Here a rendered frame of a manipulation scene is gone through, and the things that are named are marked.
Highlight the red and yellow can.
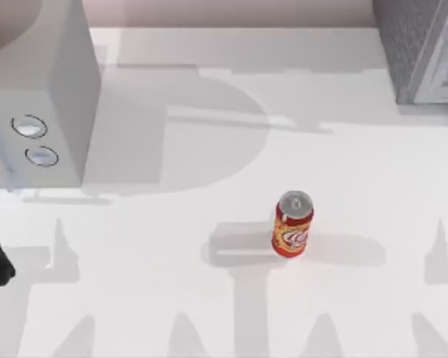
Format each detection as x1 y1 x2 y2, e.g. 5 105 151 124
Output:
271 190 315 258

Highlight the round microwave knob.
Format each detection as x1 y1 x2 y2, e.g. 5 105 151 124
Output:
10 114 49 139
24 145 60 168

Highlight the pale microwave oven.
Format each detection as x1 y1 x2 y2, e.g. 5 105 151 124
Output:
0 0 101 189

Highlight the grey cabinet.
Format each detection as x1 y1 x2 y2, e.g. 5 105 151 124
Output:
372 0 448 106

